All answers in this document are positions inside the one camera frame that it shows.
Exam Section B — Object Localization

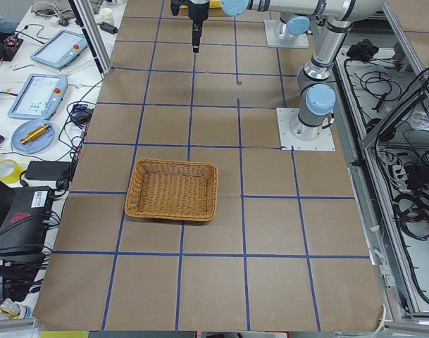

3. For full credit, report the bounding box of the white paper cup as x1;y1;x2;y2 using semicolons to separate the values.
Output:
99;7;114;25

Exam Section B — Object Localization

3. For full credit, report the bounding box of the black power adapter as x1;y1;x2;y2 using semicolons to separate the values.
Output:
24;161;70;181

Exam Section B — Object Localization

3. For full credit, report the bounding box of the black computer box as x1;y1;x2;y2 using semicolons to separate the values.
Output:
0;174;56;282

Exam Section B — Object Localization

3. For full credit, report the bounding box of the blue plate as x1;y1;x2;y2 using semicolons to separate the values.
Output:
11;119;55;154

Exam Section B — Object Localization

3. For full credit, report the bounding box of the teach pendant tablet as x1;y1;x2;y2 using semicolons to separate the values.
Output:
8;73;68;120
30;30;88;69

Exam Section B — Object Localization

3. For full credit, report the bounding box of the lower teach pendant tablet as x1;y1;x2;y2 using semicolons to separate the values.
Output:
8;73;68;120

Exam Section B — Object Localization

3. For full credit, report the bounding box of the small black adapter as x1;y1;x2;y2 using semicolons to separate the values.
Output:
99;22;118;35

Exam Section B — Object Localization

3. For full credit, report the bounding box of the brown wicker basket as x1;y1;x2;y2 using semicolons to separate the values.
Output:
125;158;218;222

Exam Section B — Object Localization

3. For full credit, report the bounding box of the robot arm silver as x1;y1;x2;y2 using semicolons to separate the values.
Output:
220;1;383;142
278;12;310;39

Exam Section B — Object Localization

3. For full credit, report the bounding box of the aluminium frame post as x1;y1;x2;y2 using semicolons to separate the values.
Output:
68;0;112;75

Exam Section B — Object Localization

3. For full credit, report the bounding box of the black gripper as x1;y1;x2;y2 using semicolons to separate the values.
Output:
170;0;209;53

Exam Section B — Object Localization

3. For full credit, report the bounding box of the upper teach pendant tablet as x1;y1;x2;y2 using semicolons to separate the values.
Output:
30;30;88;69

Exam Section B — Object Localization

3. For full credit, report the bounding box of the yellow tape roll on desk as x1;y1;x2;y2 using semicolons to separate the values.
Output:
0;159;24;184

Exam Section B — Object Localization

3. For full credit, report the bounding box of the brass cylinder tool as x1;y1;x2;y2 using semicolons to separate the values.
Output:
20;124;51;144

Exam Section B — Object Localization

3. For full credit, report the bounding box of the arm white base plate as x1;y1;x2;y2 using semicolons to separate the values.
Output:
264;16;310;49
276;108;335;151

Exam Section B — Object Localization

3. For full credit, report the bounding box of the black cloth bundle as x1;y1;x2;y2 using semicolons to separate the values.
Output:
346;39;379;62

